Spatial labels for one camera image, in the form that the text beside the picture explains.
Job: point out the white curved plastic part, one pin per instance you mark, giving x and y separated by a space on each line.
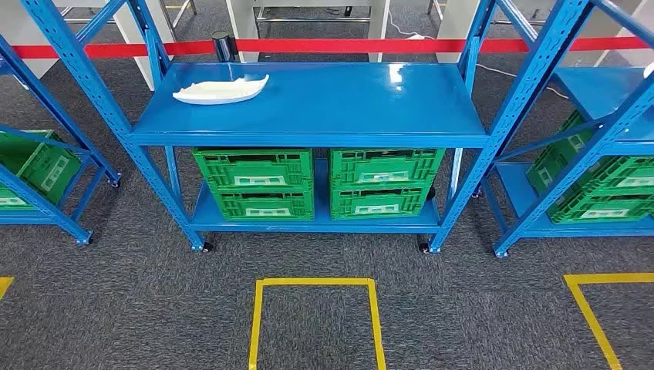
219 93

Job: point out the blue metal shelf rack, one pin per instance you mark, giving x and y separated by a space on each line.
598 92
317 102
25 218

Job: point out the green plastic crate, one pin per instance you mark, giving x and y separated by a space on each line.
255 163
385 163
265 204
378 201
603 209
36 163
628 173

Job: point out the red barrier belt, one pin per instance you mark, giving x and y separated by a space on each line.
332 46

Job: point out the white desk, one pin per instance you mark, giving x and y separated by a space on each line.
25 25
452 25
379 23

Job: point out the white power strip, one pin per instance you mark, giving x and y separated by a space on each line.
416 36

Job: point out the black barrier post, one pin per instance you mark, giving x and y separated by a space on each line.
223 46

